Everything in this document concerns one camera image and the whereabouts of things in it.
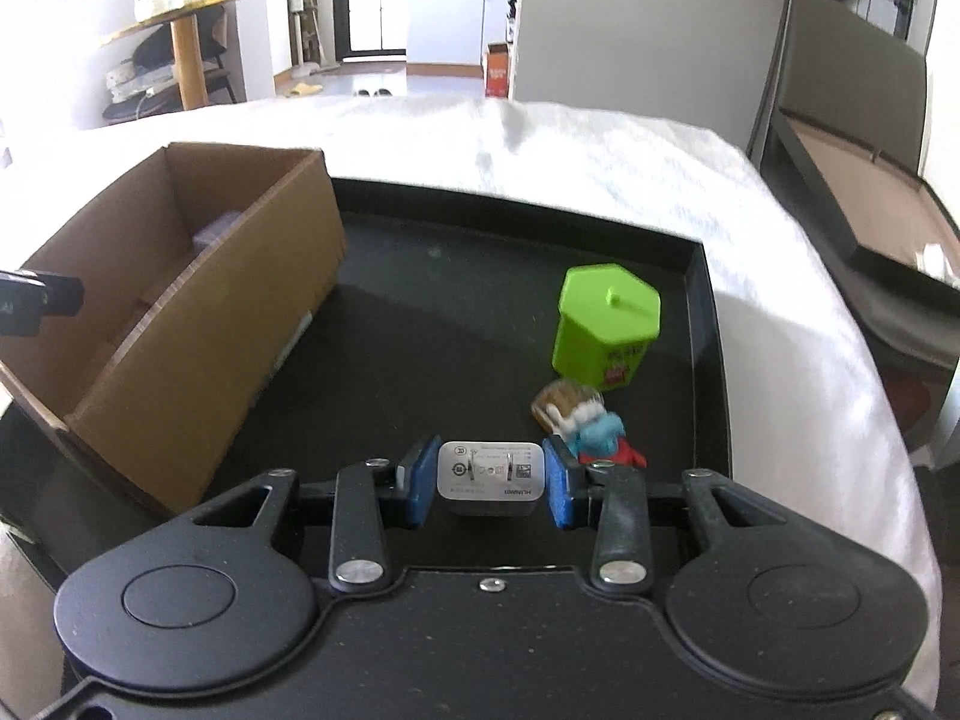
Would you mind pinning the black tray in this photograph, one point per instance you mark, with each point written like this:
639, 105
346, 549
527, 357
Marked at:
450, 330

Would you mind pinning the white kitchen cabinet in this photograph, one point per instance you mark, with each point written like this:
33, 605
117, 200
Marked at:
450, 15

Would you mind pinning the brown cardboard box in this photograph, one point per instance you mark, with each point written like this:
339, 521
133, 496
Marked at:
217, 360

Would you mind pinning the round gold-edged table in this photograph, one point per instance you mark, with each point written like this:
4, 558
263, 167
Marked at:
191, 52

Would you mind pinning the yellow slippers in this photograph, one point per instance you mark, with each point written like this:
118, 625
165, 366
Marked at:
304, 88

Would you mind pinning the black framed glass door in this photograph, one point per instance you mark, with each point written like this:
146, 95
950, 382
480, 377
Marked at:
375, 0

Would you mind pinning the red cardboard box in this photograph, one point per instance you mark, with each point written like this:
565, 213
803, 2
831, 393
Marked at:
497, 71

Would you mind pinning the white fluffy blanket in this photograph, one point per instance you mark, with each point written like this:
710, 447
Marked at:
600, 150

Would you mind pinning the black frame with brown board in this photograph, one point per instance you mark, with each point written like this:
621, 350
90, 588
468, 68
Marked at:
862, 187

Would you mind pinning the white charger block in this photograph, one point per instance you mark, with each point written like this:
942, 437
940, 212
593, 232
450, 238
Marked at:
489, 476

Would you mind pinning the green hexagonal container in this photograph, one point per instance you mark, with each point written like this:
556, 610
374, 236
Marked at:
600, 315

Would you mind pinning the blue toy figure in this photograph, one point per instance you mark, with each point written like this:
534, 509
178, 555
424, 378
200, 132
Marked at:
600, 431

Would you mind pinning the dark grey backrest panel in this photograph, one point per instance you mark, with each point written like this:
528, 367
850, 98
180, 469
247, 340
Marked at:
847, 82

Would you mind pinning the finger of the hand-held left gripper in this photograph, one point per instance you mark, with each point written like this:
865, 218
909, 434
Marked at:
37, 300

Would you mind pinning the blue grey toy stool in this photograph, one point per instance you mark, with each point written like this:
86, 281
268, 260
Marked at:
217, 234

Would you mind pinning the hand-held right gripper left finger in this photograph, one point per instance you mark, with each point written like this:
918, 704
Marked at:
416, 484

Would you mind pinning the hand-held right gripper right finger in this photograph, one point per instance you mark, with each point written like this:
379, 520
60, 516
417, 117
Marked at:
559, 484

